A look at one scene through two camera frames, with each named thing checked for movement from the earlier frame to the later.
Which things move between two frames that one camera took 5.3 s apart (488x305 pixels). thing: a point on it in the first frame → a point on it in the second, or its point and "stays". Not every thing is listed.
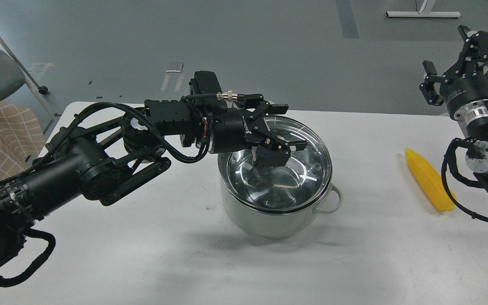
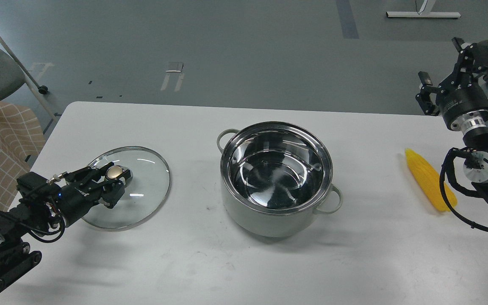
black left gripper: [235, 130] → [86, 187]
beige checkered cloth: [7, 139] stays
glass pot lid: [303, 180] → [146, 190]
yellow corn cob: [431, 181] stays
